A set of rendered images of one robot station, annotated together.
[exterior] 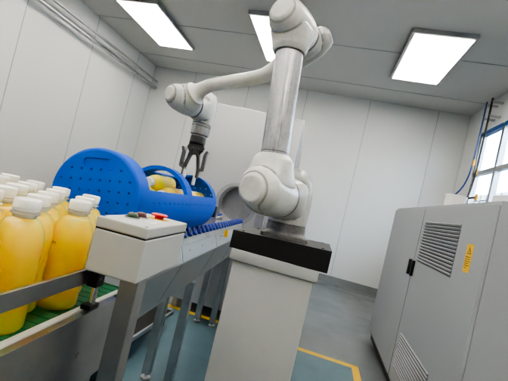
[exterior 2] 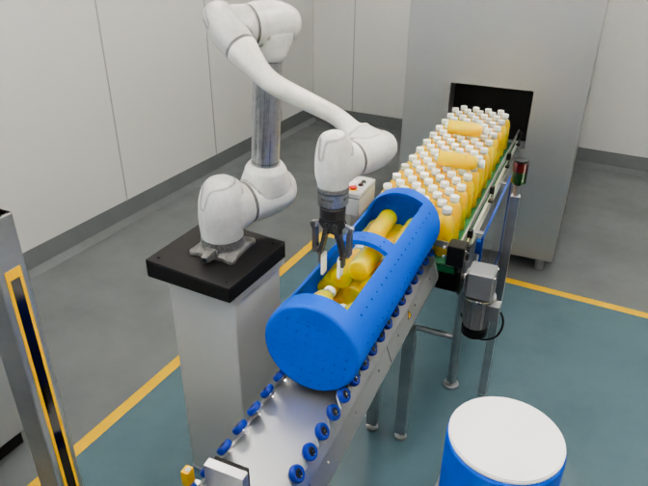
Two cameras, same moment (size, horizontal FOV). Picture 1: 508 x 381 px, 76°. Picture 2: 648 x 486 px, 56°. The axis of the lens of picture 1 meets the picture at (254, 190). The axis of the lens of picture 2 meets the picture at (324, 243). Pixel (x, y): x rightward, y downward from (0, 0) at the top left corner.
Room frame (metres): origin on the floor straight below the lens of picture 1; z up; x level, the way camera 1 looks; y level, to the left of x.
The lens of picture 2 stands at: (3.10, 0.71, 2.16)
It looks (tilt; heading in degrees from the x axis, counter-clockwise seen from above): 29 degrees down; 195
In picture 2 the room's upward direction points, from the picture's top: straight up
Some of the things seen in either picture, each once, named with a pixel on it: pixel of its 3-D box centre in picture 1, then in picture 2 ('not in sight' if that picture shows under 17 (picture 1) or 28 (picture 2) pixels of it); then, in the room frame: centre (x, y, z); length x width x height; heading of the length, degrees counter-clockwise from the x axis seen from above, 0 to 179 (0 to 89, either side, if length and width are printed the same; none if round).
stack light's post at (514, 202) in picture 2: not in sight; (497, 303); (0.59, 0.87, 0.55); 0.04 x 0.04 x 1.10; 82
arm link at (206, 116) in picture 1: (203, 107); (337, 158); (1.55, 0.32, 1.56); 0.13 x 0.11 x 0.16; 149
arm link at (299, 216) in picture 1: (290, 196); (223, 205); (1.30, -0.15, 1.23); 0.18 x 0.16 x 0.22; 149
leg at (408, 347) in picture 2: not in sight; (405, 385); (1.00, 0.51, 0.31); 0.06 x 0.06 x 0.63; 82
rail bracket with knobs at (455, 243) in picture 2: not in sight; (455, 254); (0.91, 0.66, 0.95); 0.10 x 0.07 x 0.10; 82
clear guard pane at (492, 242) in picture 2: not in sight; (492, 247); (0.33, 0.81, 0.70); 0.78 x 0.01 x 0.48; 172
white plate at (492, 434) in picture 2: not in sight; (505, 437); (1.93, 0.86, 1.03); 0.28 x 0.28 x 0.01
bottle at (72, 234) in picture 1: (67, 255); not in sight; (0.65, 0.33, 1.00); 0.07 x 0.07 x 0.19
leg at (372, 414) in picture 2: not in sight; (374, 376); (0.98, 0.38, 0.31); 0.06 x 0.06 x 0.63; 82
